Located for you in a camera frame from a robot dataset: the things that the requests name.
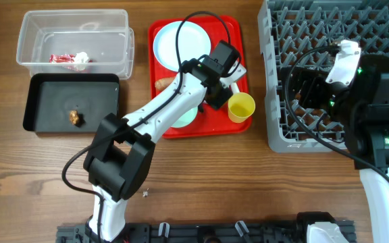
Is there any mint green bowl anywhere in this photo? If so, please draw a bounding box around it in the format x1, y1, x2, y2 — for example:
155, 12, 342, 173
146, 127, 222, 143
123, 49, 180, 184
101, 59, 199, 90
172, 107, 198, 128

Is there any orange carrot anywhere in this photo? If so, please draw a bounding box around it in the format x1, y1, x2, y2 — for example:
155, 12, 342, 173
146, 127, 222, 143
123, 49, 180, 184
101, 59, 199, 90
155, 77, 175, 91

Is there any white tissue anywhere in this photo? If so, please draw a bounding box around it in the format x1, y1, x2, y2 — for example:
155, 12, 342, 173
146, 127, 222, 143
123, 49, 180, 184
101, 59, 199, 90
72, 52, 90, 63

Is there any brown food scrap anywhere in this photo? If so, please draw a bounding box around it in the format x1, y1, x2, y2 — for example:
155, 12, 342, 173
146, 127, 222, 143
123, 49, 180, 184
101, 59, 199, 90
69, 110, 80, 126

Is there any red snack wrapper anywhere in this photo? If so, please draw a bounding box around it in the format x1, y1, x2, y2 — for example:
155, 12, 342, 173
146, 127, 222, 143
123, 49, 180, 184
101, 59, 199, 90
49, 54, 93, 72

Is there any light blue bowl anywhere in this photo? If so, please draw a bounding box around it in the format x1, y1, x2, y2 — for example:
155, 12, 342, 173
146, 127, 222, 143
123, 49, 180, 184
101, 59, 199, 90
220, 62, 247, 88

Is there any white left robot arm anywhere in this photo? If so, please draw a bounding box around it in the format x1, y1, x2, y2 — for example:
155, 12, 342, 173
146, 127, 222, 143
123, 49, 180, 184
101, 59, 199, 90
83, 57, 247, 242

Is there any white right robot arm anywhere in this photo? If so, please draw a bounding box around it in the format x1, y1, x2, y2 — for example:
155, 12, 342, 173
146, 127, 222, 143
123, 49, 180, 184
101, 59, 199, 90
281, 40, 389, 242

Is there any grey dishwasher rack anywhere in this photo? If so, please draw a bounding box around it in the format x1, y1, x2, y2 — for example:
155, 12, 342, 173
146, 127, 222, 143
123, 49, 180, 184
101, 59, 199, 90
257, 0, 389, 153

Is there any white plastic spoon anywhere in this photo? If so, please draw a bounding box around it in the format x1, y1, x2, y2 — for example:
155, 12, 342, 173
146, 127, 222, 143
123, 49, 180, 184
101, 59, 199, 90
230, 82, 240, 95

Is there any yellow plastic cup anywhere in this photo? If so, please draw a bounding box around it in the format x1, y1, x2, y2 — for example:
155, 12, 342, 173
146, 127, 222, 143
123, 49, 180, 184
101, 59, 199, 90
228, 92, 256, 123

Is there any red serving tray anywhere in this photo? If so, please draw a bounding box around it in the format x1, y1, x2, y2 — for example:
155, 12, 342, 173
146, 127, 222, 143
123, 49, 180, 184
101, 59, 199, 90
148, 16, 252, 139

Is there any light blue plate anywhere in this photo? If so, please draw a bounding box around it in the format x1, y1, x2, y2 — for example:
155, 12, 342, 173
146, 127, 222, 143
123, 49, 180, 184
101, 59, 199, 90
153, 21, 211, 72

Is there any black plastic tray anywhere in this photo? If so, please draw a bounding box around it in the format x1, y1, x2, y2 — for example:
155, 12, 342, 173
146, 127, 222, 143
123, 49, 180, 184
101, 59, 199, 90
23, 73, 120, 133

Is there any clear plastic bin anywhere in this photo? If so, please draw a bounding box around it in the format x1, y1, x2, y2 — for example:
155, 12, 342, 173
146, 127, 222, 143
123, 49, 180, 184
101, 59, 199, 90
16, 9, 134, 80

